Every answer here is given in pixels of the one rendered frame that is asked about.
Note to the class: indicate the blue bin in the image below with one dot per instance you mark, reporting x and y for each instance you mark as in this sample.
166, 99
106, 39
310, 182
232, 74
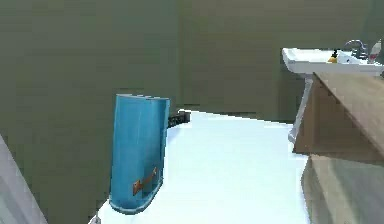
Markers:
138, 153

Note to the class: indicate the yellow and black small object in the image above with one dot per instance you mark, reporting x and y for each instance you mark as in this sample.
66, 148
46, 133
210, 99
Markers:
333, 57

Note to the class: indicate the brown wooden cabinet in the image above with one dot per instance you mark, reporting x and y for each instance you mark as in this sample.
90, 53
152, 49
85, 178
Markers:
346, 130

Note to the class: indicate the grey sink faucet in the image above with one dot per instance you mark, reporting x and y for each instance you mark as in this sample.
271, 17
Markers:
356, 46

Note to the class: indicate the white bottle with red label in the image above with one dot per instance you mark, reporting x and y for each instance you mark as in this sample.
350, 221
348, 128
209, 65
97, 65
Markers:
375, 50

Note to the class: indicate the grey white panel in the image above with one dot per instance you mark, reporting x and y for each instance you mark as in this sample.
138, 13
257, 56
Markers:
15, 190

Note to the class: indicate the white pedestal sink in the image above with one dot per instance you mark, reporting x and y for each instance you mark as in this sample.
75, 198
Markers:
308, 63

